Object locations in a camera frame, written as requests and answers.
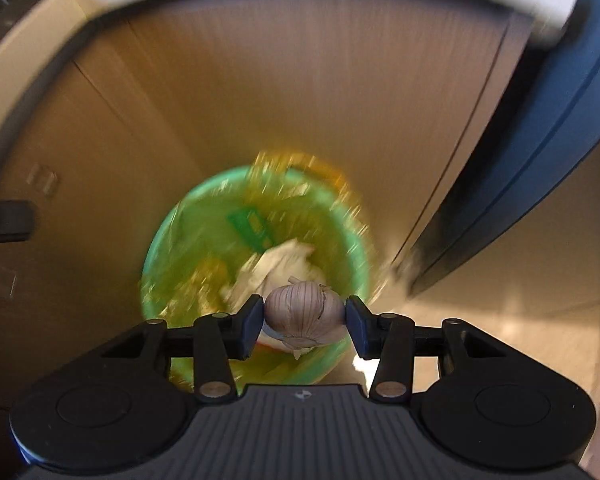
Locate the green trash bin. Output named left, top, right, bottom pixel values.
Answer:
left=139, top=165, right=376, bottom=393

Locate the green snack packet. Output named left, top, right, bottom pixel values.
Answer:
left=225, top=208, right=276, bottom=251

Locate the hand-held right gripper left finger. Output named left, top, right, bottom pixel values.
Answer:
left=102, top=294, right=265, bottom=403

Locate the blue cabinet door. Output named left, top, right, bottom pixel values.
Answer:
left=410, top=0, right=600, bottom=298

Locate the brown cabinet door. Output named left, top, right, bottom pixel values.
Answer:
left=72, top=0, right=531, bottom=271

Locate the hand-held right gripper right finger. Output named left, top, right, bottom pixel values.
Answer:
left=346, top=296, right=506, bottom=403

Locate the white cloth glove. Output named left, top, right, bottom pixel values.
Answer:
left=219, top=239, right=326, bottom=311

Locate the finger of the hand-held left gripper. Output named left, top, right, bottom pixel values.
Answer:
left=0, top=199, right=35, bottom=245

